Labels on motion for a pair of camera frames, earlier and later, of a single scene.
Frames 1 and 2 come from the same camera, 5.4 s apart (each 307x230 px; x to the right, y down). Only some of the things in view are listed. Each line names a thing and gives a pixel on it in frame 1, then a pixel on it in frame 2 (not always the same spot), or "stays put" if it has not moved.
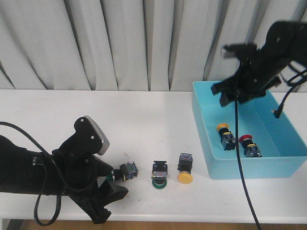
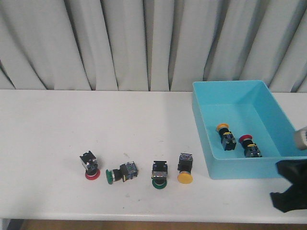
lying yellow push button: [184, 166] stays put
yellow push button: [227, 139] stays put
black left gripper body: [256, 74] → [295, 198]
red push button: [251, 149] stays put
